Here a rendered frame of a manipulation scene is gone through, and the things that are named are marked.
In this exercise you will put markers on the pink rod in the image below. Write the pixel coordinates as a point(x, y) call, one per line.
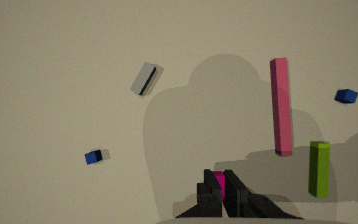
point(281, 107)

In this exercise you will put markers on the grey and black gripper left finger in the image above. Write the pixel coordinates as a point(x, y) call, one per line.
point(209, 198)

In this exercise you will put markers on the small magenta block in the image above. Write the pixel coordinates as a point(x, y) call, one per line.
point(221, 180)

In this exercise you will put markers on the lime green rod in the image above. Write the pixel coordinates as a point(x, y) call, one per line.
point(319, 169)

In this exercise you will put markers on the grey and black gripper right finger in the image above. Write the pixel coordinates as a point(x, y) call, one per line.
point(239, 202)

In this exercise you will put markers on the grey rectangular block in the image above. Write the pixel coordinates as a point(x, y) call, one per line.
point(143, 78)

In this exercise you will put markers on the small blue cube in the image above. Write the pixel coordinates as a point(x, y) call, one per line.
point(346, 96)
point(93, 157)

